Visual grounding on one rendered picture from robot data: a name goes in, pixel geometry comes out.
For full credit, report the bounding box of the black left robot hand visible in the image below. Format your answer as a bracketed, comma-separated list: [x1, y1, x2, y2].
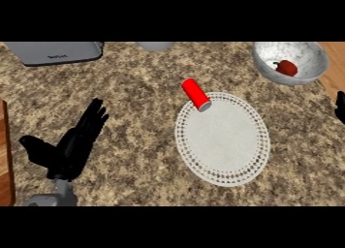
[19, 97, 109, 181]

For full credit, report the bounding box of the red bell pepper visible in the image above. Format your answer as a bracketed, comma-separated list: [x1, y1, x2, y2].
[272, 59, 300, 78]

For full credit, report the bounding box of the white marble bowl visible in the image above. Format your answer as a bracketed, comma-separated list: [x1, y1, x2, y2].
[251, 42, 331, 86]

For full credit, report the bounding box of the white lace placemat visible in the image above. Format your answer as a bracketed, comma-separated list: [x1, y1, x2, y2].
[172, 91, 272, 188]

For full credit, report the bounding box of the grey flat appliance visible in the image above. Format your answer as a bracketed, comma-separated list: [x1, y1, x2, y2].
[1, 42, 106, 68]

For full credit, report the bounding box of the red can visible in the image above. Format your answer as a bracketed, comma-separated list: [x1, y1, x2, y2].
[180, 77, 212, 113]

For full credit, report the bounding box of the grey round container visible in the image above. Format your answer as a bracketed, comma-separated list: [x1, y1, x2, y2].
[134, 42, 174, 52]

